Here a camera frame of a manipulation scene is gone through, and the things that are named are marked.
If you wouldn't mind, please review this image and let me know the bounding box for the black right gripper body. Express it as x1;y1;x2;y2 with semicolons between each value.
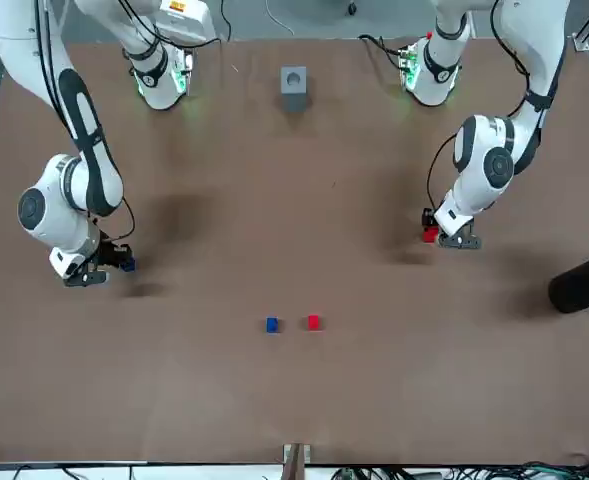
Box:
91;230;133;272

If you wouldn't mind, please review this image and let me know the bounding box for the black cylindrical vase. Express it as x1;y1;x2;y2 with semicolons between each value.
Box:
547;252;589;315

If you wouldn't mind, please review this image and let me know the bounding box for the grey cube with round hole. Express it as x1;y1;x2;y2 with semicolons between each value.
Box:
279;65;309;114

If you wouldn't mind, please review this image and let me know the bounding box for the grey right wrist camera bracket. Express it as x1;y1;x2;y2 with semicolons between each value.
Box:
62;263;110;289

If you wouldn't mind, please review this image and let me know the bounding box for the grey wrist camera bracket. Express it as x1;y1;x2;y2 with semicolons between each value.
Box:
437;222;483;250
62;263;110;289

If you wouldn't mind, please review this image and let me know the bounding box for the grey left wrist camera bracket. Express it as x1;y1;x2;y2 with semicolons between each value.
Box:
437;222;483;250

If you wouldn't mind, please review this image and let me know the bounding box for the black left arm base cable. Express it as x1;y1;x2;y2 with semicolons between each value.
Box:
357;32;411;72

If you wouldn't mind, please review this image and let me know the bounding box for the black arm base cable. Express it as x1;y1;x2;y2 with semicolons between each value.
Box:
186;0;234;51
357;32;411;72

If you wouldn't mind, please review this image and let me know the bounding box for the thin white floor cable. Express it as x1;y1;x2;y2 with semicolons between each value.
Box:
265;0;296;36

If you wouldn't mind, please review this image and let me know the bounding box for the black right arm base cable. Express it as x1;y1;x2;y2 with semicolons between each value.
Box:
186;0;234;51

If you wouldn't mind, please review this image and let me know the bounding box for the tangled black cable bundle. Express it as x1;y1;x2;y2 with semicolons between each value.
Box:
323;452;589;480

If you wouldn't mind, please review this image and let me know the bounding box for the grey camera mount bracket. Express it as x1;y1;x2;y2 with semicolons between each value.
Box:
282;442;313;480

